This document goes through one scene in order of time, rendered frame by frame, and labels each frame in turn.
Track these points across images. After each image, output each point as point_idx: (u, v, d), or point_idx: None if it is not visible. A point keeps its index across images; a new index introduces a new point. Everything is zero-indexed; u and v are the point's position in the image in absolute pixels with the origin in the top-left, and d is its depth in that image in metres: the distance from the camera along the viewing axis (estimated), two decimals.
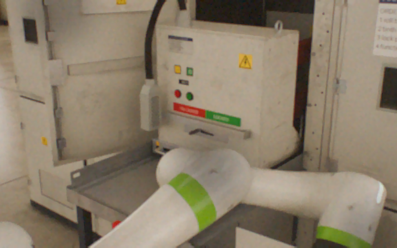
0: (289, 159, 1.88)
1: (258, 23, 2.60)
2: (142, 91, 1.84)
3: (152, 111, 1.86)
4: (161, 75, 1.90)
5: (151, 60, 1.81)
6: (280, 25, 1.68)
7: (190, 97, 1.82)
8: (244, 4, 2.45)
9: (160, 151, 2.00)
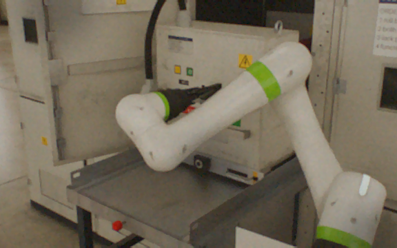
0: (289, 159, 1.88)
1: (258, 23, 2.60)
2: (142, 91, 1.84)
3: None
4: (161, 75, 1.90)
5: (151, 60, 1.81)
6: (280, 25, 1.68)
7: None
8: (244, 4, 2.45)
9: None
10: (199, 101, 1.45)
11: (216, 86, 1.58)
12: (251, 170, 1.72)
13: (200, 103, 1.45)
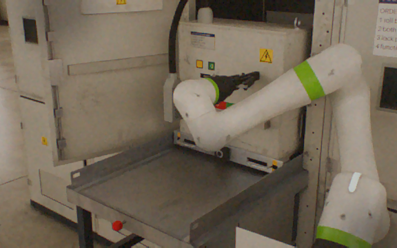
0: None
1: None
2: (165, 84, 1.94)
3: None
4: (183, 69, 2.00)
5: (174, 56, 1.90)
6: (299, 21, 1.78)
7: None
8: (244, 4, 2.45)
9: (181, 142, 2.09)
10: (242, 87, 1.62)
11: (254, 74, 1.74)
12: (270, 159, 1.82)
13: (244, 89, 1.62)
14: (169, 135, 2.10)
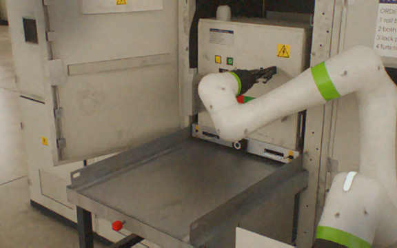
0: None
1: None
2: (185, 79, 2.03)
3: (195, 98, 2.04)
4: (202, 65, 2.09)
5: (194, 51, 2.00)
6: None
7: None
8: (244, 4, 2.45)
9: (199, 134, 2.19)
10: (262, 80, 1.71)
11: (272, 68, 1.84)
12: (287, 149, 1.91)
13: (263, 82, 1.71)
14: (169, 135, 2.10)
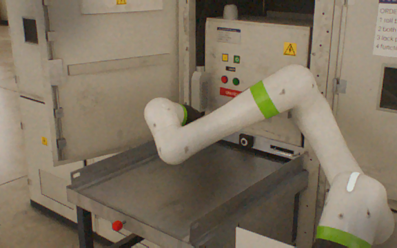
0: None
1: None
2: (193, 76, 2.07)
3: (202, 95, 2.08)
4: (209, 63, 2.13)
5: (202, 49, 2.03)
6: None
7: (236, 82, 2.05)
8: (244, 4, 2.45)
9: None
10: None
11: None
12: (297, 147, 1.93)
13: None
14: None
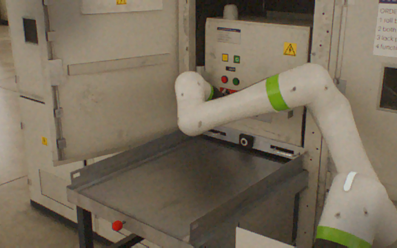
0: None
1: None
2: None
3: None
4: (209, 63, 2.13)
5: (202, 49, 2.03)
6: None
7: (236, 82, 2.05)
8: (244, 4, 2.45)
9: None
10: None
11: None
12: (297, 147, 1.93)
13: None
14: (169, 135, 2.10)
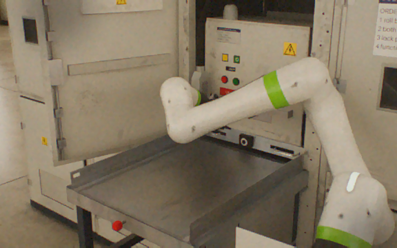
0: None
1: None
2: (193, 76, 2.07)
3: None
4: (209, 63, 2.13)
5: (202, 49, 2.03)
6: None
7: (236, 82, 2.05)
8: (244, 4, 2.45)
9: None
10: None
11: (226, 127, 1.92)
12: (297, 147, 1.93)
13: None
14: (169, 135, 2.10)
